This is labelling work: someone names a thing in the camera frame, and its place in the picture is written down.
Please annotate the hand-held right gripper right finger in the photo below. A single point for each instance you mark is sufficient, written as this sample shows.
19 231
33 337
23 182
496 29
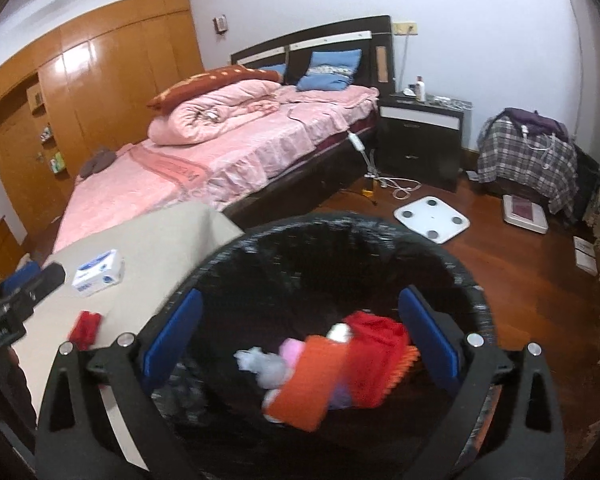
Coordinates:
430 335

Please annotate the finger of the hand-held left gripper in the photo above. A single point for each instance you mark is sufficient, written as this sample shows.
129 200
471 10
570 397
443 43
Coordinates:
22 275
47 282

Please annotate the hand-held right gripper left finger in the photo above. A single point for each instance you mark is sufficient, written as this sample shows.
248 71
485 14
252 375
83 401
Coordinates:
172 340

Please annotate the red sock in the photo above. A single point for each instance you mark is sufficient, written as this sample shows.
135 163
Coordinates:
375 345

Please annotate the white tissue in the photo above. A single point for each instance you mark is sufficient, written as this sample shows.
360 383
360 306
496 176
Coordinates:
260 366
337 332

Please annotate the orange packet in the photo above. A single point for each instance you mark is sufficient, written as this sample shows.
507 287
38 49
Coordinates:
305 385

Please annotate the black woven trash basket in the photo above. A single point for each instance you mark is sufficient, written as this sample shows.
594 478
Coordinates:
290 260

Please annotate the white and blue box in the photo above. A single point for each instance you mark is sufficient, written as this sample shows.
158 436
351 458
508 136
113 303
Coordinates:
99 272

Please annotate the small red packet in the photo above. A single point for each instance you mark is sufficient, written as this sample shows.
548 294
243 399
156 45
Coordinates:
85 329

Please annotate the white square scale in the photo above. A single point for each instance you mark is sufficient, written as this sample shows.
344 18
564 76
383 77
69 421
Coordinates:
432 220

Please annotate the grey cloth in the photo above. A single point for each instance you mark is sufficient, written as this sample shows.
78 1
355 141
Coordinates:
97 162

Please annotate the white and red scale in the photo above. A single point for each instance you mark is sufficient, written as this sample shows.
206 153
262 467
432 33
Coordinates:
525 212

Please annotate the white paper box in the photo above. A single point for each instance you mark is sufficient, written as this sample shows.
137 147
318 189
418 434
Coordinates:
586 255

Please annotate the bed with pink sheet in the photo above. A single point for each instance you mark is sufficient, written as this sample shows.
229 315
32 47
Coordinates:
230 170

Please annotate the black and white nightstand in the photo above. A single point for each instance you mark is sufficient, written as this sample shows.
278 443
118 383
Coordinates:
420 145

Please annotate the plaid bag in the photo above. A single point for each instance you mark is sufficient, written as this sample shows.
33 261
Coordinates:
525 170

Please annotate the wooden wardrobe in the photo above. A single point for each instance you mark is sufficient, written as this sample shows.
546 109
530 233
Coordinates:
90 85

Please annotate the white bed controller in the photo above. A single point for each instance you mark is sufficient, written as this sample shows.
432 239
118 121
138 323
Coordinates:
356 141

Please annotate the folded pink quilt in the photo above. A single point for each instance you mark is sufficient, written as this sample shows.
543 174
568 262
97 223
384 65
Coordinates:
215 110

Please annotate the purple cloth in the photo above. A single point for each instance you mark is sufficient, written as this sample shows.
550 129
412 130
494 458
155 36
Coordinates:
535 120

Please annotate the white bottle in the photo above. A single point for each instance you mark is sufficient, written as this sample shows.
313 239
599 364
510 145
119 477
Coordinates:
421 90

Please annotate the red-brown patterned pillow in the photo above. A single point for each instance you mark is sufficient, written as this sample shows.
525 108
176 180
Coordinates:
205 82

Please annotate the small blue pillow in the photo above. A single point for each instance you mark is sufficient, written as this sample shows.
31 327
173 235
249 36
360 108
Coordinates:
272 69

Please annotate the wall outlet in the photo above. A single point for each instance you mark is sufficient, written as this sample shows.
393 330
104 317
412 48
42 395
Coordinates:
406 28

